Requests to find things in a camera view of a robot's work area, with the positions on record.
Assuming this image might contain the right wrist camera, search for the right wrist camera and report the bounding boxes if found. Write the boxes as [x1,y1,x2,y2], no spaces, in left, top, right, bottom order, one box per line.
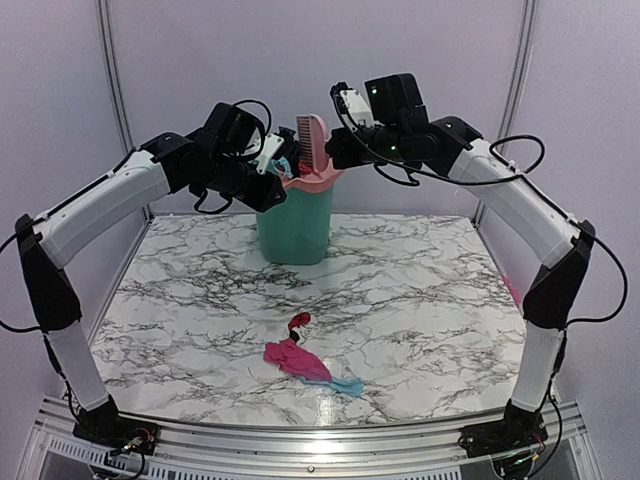
[329,82,374,131]

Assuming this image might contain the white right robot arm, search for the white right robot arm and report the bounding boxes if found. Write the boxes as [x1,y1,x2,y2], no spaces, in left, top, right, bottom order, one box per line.
[326,73,629,448]

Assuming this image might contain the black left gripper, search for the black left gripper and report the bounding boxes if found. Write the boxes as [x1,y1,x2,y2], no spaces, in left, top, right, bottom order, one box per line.
[195,152,285,211]

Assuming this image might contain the magenta paper sheet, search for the magenta paper sheet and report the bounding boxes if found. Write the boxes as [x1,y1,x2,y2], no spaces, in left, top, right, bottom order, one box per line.
[263,339,332,382]

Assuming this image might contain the pink scrap at table edge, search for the pink scrap at table edge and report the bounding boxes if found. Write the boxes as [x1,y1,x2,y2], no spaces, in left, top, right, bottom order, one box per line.
[503,277,522,307]

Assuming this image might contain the pink plastic hand brush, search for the pink plastic hand brush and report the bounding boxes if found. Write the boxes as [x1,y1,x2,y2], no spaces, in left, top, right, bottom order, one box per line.
[296,114,329,174]

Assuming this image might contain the aluminium front table rail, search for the aluminium front table rail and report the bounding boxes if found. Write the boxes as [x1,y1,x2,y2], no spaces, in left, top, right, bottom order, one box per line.
[29,399,596,480]

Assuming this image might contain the green plastic waste bin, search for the green plastic waste bin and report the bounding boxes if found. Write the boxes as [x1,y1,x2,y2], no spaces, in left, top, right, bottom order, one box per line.
[256,187,333,265]

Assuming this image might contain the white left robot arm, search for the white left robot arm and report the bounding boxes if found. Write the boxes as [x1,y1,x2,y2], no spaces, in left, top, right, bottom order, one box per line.
[14,101,295,445]

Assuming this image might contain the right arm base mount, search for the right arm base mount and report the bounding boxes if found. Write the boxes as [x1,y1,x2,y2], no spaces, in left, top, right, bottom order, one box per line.
[458,420,548,458]

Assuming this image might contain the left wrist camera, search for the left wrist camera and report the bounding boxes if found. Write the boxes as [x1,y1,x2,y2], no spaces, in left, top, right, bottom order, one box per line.
[255,133,285,175]

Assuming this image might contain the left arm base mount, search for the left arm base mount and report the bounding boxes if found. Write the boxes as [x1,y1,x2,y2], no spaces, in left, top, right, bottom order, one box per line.
[73,418,160,456]

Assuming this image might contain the light blue paper scrap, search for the light blue paper scrap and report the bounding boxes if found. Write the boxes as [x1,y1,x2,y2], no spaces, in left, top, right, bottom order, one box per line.
[299,377,364,398]

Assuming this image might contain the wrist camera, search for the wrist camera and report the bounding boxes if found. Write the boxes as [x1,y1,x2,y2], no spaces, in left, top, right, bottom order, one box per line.
[255,133,285,175]
[329,82,374,131]

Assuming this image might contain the red paper scrap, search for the red paper scrap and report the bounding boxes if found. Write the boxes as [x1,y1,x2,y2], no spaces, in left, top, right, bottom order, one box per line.
[289,312,311,329]

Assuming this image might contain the pink plastic dustpan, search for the pink plastic dustpan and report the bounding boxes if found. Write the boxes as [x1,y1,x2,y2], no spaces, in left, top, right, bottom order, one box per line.
[279,166,343,194]

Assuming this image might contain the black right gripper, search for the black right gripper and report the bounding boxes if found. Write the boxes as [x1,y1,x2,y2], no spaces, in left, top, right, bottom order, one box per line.
[327,123,408,169]

